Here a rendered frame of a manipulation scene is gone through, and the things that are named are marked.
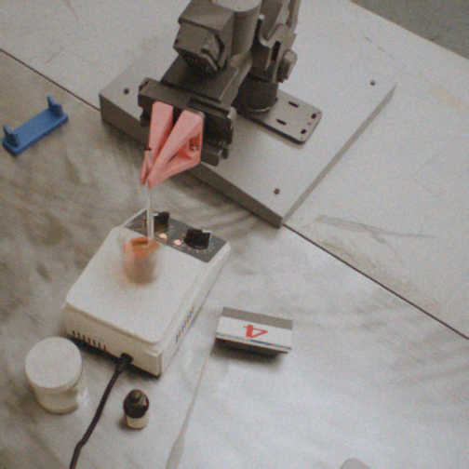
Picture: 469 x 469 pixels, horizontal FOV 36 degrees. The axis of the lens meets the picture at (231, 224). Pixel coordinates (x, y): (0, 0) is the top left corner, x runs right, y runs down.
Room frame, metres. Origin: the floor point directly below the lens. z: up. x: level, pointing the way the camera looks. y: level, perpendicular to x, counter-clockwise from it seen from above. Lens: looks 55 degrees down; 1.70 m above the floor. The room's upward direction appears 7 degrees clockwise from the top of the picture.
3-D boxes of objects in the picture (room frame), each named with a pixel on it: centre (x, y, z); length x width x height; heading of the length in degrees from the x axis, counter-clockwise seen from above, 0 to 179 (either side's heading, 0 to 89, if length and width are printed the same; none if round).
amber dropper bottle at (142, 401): (0.28, 0.08, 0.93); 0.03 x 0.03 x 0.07
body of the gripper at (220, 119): (0.53, 0.05, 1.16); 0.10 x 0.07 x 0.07; 73
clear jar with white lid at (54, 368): (0.30, 0.17, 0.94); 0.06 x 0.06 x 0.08
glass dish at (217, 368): (0.34, 0.01, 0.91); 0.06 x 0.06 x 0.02
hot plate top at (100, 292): (0.41, 0.10, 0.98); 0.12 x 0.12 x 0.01; 71
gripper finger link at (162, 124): (0.46, 0.06, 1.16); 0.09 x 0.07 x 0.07; 163
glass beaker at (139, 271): (0.42, 0.09, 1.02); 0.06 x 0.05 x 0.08; 106
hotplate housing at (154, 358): (0.43, 0.09, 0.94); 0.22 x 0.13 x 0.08; 161
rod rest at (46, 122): (0.69, 0.30, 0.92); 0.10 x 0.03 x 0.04; 145
